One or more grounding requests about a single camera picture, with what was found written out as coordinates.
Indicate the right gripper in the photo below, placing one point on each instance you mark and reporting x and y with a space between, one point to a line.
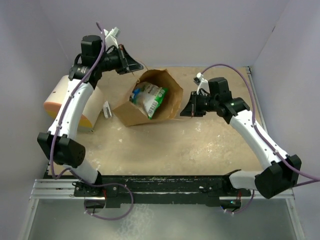
190 110

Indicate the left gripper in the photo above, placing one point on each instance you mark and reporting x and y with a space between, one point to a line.
128 63

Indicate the green white snack packet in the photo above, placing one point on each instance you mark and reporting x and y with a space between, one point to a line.
151 98

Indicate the brown paper bag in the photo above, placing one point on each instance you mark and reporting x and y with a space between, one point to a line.
130 115

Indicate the blue snack packet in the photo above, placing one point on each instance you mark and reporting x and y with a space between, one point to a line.
134 95

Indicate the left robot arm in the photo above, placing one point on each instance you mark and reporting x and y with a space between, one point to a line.
98 55

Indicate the small white clip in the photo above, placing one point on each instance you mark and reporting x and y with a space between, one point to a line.
106 110

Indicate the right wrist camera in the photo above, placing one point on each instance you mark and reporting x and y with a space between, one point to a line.
202 83

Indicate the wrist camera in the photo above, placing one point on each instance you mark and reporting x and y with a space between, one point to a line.
112 35
202 83

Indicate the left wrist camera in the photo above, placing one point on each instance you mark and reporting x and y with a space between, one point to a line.
112 35

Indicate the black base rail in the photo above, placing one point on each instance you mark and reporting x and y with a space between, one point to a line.
208 190

